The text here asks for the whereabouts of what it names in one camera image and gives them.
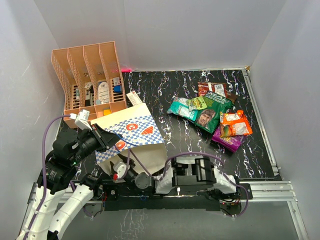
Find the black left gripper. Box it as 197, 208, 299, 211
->
70, 122, 123, 164

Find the blue checkered paper bag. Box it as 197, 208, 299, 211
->
91, 103, 167, 174

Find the teal foxs candy bag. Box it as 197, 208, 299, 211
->
166, 96, 198, 122

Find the green snack bag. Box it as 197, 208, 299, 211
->
194, 91, 234, 134

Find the yellow green snack packet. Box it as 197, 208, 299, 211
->
187, 96, 208, 111

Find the purple snack bag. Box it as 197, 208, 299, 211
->
211, 127, 246, 153

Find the orange snack packet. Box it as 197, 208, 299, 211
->
220, 110, 253, 138

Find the red doritos bag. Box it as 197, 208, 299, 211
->
197, 82, 227, 98

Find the brown kettle chips bag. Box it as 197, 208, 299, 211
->
225, 91, 237, 104

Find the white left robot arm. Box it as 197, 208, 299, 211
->
17, 123, 120, 240

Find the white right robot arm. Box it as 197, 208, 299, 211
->
111, 155, 241, 199

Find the yellow object in organizer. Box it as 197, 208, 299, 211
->
103, 109, 112, 116

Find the white label bottle in organizer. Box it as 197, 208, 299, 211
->
98, 81, 110, 104

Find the small white red box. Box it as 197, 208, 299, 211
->
126, 91, 143, 106

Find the blue item in organizer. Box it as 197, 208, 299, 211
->
113, 85, 123, 94

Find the white tube in organizer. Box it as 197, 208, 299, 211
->
75, 88, 80, 100

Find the orange plastic file organizer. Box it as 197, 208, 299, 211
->
51, 41, 127, 129

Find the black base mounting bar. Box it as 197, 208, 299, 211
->
102, 182, 253, 215

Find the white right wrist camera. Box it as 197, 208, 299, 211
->
110, 160, 130, 181

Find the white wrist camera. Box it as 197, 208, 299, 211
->
69, 109, 92, 130
110, 160, 130, 181

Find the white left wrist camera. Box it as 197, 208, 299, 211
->
69, 109, 92, 130

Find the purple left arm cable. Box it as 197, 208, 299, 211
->
23, 114, 72, 240

